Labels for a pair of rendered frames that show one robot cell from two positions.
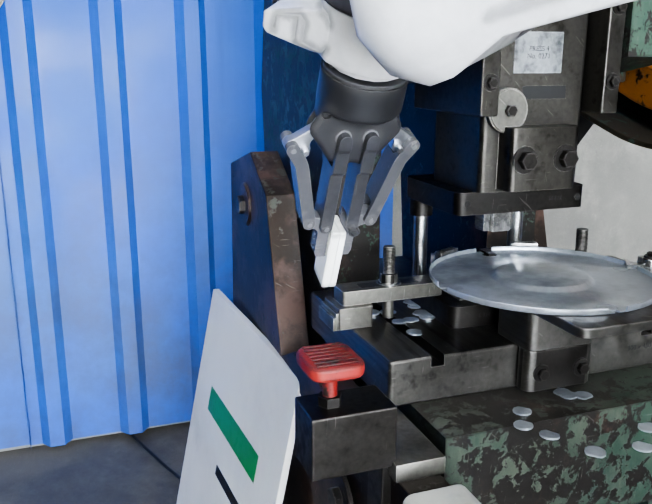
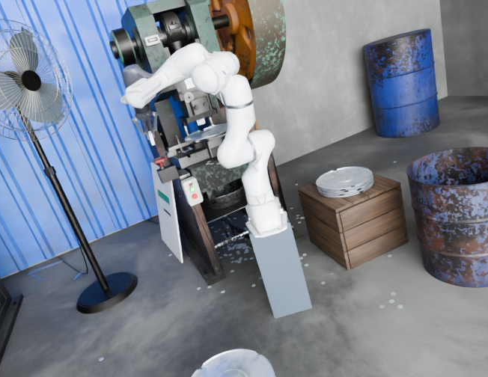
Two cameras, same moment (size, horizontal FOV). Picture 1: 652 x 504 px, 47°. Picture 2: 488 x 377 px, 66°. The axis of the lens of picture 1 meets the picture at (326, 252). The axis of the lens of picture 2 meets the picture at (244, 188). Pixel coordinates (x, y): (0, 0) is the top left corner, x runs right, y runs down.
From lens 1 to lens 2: 1.27 m
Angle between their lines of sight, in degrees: 5
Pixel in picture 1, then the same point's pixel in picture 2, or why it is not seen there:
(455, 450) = (193, 172)
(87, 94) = (99, 117)
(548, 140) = (200, 101)
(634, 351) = not seen: hidden behind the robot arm
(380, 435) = (174, 171)
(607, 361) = not seen: hidden behind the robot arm
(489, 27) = (143, 99)
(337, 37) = not seen: hidden behind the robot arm
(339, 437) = (165, 173)
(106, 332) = (129, 189)
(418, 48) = (136, 104)
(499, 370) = (205, 155)
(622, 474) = (237, 170)
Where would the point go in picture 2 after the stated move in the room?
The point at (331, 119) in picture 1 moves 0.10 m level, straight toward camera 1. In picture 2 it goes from (138, 114) to (134, 117)
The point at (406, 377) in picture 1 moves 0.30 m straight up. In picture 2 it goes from (183, 161) to (165, 108)
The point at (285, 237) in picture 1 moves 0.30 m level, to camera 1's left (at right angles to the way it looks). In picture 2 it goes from (158, 141) to (113, 154)
